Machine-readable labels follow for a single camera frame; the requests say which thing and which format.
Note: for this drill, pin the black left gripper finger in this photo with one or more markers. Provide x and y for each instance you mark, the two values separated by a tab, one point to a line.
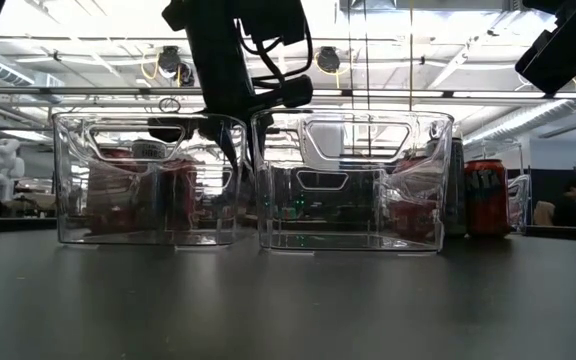
225	135
262	130

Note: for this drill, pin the orange Fanta can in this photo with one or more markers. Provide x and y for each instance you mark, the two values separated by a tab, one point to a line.
487	197

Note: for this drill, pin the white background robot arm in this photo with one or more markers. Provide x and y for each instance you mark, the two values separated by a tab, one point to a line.
3	167

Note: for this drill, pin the person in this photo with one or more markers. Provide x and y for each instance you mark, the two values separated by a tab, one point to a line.
573	200

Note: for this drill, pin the beige chair back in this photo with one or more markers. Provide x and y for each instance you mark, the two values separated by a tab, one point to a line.
543	212

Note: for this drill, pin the silver ventilation duct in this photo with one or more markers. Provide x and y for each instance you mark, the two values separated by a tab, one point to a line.
518	120

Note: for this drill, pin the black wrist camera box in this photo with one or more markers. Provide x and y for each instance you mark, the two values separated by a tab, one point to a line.
273	20

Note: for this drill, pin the horizontal overhead frame bar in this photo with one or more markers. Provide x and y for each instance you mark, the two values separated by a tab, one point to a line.
93	91

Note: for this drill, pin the black table frame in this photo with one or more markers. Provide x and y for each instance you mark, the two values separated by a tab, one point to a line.
8	225

